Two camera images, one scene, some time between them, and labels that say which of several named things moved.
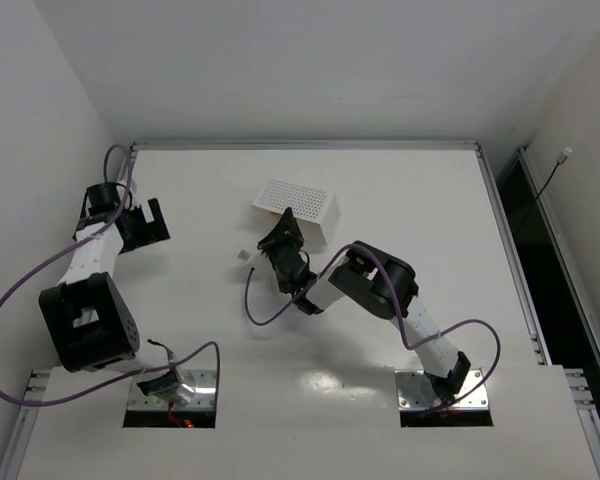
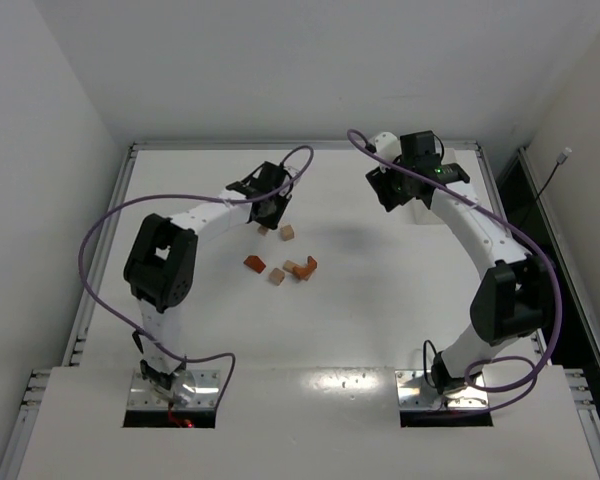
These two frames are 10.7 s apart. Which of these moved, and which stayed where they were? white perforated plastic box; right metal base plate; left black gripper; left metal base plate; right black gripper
Moved: left black gripper; white perforated plastic box; right black gripper
Stayed: left metal base plate; right metal base plate
